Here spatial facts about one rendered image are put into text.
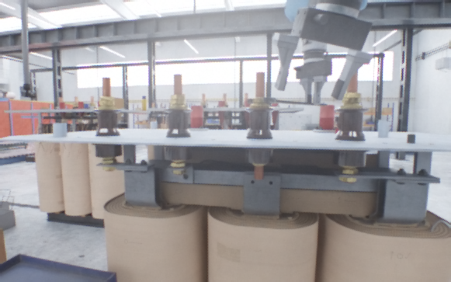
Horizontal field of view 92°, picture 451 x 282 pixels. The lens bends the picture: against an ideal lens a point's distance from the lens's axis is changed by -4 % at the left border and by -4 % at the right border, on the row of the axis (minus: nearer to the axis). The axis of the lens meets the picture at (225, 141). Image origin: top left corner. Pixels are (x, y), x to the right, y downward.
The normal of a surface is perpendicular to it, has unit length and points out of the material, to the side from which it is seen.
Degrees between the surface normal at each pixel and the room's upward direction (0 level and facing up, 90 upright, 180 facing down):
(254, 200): 90
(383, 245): 90
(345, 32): 114
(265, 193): 90
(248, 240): 90
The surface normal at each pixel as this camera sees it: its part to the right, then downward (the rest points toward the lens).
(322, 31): 0.10, 0.48
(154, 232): -0.12, 0.09
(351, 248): -0.73, 0.06
